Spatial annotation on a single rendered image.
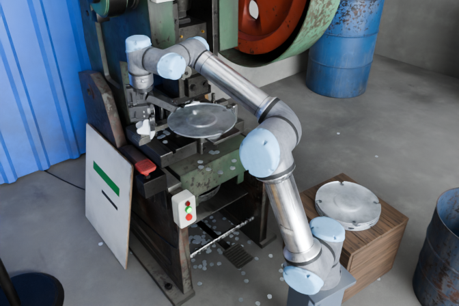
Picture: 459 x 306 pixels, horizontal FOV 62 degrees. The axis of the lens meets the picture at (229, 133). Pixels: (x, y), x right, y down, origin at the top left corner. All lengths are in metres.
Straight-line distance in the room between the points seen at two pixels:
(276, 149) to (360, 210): 0.92
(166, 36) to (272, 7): 0.50
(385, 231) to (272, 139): 0.97
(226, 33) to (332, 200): 0.90
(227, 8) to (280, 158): 0.73
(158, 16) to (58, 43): 1.32
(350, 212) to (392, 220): 0.20
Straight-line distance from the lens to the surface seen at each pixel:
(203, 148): 1.62
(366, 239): 1.78
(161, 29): 1.38
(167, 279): 1.98
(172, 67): 1.11
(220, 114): 1.66
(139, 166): 1.42
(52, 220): 2.48
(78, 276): 2.13
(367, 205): 1.88
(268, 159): 0.98
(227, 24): 1.55
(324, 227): 1.30
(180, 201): 1.44
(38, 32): 2.54
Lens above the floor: 1.58
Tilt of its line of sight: 32 degrees down
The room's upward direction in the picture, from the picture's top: straight up
